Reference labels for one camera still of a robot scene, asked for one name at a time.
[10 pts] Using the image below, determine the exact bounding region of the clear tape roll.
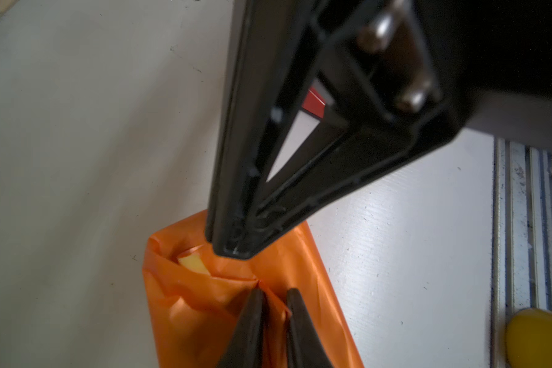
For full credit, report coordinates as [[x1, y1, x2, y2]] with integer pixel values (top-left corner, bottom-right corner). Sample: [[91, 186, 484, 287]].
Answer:
[[505, 308, 552, 368]]

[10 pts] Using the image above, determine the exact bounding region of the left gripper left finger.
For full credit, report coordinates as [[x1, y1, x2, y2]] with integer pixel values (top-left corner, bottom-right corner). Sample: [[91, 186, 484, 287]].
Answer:
[[217, 288, 265, 368]]

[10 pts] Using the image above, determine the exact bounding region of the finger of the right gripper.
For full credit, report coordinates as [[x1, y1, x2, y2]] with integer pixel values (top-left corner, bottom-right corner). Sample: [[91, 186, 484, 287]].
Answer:
[[205, 1, 460, 259]]

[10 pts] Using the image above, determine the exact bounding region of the yellow orange wrapping paper sheet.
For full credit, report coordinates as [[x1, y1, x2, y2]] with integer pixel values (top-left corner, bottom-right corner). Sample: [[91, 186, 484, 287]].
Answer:
[[142, 212, 363, 367]]

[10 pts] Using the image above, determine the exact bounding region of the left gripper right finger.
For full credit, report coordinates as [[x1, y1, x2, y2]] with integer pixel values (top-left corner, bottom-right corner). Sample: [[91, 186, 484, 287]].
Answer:
[[286, 288, 334, 368]]

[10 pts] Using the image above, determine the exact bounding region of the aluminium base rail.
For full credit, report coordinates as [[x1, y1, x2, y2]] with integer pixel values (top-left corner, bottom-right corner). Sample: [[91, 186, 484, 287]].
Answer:
[[490, 139, 552, 367]]

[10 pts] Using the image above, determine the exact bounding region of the red tape dispenser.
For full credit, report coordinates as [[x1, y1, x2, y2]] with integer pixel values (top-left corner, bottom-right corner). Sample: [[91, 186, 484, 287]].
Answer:
[[301, 87, 327, 120]]

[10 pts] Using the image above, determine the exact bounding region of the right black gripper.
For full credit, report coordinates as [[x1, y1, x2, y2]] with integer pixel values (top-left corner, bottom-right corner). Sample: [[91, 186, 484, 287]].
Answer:
[[413, 1, 552, 151]]

